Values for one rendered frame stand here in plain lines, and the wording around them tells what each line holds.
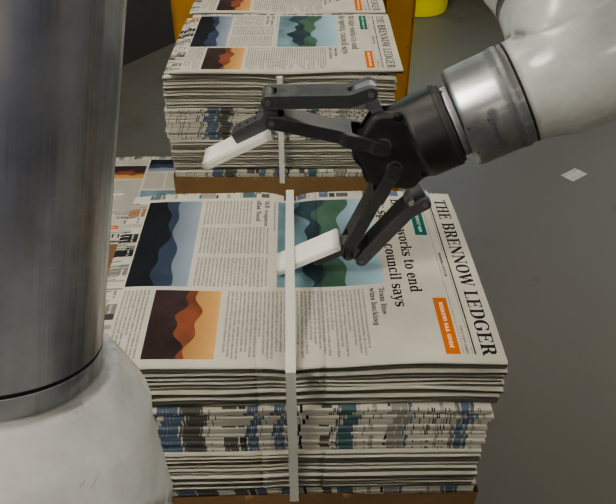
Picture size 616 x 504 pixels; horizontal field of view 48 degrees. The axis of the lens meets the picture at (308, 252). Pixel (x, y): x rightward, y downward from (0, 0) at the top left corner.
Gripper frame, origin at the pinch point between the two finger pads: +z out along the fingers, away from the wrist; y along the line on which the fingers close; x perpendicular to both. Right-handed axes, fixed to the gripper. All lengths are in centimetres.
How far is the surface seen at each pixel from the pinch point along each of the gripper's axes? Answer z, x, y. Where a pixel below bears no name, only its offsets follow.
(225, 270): 6.0, -0.4, 4.8
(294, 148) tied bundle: 6, 48, 19
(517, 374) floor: -8, 82, 131
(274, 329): 1.4, -8.9, 7.3
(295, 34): -1, 65, 7
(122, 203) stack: 58, 83, 30
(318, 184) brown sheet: 5, 48, 27
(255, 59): 5, 53, 4
